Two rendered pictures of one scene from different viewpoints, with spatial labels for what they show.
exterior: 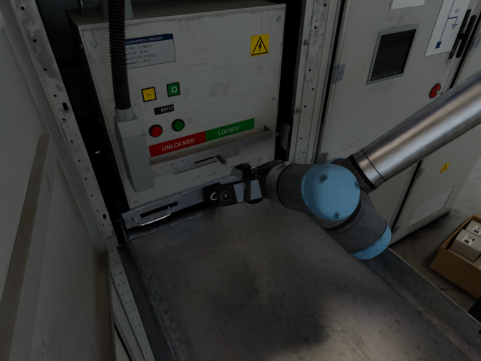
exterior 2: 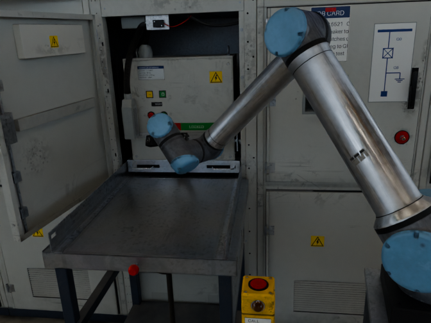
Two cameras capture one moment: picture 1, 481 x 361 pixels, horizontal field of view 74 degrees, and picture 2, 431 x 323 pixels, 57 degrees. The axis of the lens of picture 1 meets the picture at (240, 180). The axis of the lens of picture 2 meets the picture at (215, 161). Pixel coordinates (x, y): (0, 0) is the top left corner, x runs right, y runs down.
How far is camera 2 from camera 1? 1.24 m
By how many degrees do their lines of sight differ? 38
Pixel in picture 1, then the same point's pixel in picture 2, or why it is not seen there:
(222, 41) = (191, 72)
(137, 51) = (145, 72)
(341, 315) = (179, 224)
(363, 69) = (295, 101)
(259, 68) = (216, 90)
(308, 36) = (244, 74)
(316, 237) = (216, 200)
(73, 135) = (108, 104)
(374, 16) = not seen: hidden behind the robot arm
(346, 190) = (162, 124)
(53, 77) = (106, 77)
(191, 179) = not seen: hidden behind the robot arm
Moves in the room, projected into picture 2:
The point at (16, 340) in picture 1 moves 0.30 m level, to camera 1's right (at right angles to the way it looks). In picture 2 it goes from (29, 117) to (82, 127)
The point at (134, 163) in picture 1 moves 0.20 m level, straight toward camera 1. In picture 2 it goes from (126, 122) to (101, 132)
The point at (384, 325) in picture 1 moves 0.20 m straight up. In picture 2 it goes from (194, 233) to (190, 178)
